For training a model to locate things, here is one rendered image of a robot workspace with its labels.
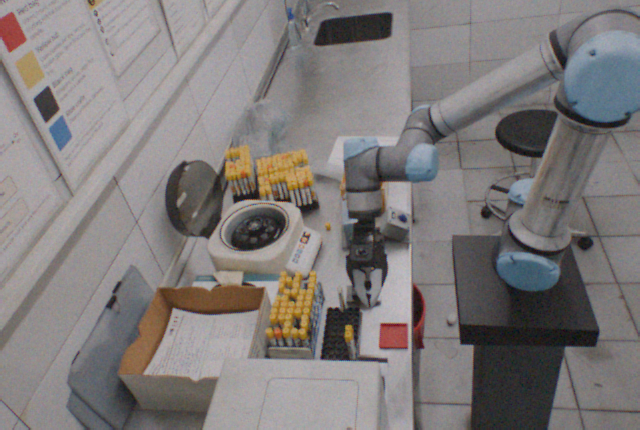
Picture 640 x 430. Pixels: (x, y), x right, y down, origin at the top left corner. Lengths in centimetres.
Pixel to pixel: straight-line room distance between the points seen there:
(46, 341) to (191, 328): 35
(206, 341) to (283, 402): 47
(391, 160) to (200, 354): 64
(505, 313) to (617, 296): 141
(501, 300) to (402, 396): 31
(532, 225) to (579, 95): 30
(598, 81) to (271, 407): 69
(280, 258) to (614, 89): 88
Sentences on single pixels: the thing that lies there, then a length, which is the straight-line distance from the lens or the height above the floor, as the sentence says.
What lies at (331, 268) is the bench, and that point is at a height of 87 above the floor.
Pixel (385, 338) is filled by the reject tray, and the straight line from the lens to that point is 129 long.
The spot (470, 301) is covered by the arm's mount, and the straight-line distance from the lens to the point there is 126.
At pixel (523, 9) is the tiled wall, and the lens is 357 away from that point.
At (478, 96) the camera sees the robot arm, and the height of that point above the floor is 141.
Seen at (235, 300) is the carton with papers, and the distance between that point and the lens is 132.
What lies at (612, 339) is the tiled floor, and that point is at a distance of 247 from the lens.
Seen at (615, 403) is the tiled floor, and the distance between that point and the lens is 231.
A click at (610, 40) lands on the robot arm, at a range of 87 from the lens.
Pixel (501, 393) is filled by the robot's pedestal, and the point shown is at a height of 51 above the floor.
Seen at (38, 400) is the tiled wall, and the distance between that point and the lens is 117.
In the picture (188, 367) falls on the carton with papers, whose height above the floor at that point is 94.
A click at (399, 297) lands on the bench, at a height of 87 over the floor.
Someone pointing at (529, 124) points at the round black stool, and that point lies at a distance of 242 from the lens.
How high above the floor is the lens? 192
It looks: 37 degrees down
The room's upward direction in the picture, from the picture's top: 12 degrees counter-clockwise
